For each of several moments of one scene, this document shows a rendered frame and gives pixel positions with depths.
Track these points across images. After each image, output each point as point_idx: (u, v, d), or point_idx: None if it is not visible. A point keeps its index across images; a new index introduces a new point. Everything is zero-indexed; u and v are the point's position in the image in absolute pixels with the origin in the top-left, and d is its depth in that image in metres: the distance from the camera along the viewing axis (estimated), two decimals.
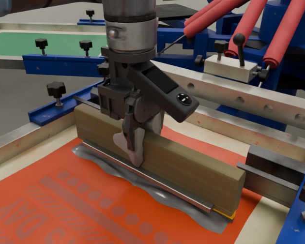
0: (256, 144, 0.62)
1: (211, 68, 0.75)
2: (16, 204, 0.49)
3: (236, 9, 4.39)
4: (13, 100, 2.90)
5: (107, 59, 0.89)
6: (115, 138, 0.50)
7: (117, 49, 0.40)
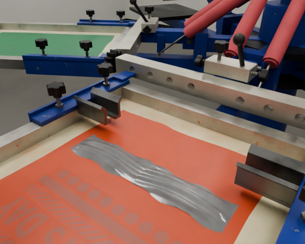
0: (256, 144, 0.62)
1: (211, 68, 0.75)
2: (16, 203, 0.49)
3: (236, 9, 4.39)
4: (13, 100, 2.90)
5: (107, 59, 0.89)
6: None
7: None
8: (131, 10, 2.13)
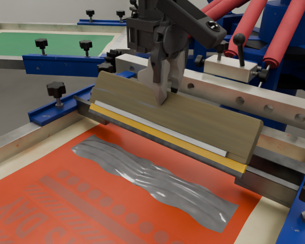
0: (256, 144, 0.62)
1: (211, 68, 0.75)
2: (16, 203, 0.49)
3: (236, 9, 4.39)
4: (13, 100, 2.90)
5: (107, 59, 0.89)
6: (140, 75, 0.52)
7: None
8: (131, 10, 2.13)
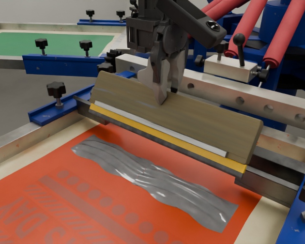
0: (256, 144, 0.62)
1: (211, 68, 0.75)
2: (16, 203, 0.49)
3: (236, 9, 4.39)
4: (13, 100, 2.90)
5: (107, 59, 0.89)
6: (139, 75, 0.51)
7: None
8: (131, 10, 2.13)
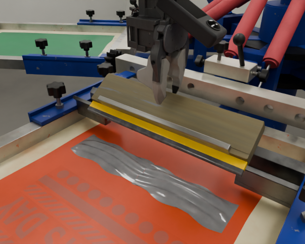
0: None
1: (211, 68, 0.75)
2: (16, 203, 0.49)
3: (236, 9, 4.39)
4: (13, 100, 2.90)
5: (107, 59, 0.89)
6: (139, 74, 0.51)
7: None
8: (131, 10, 2.13)
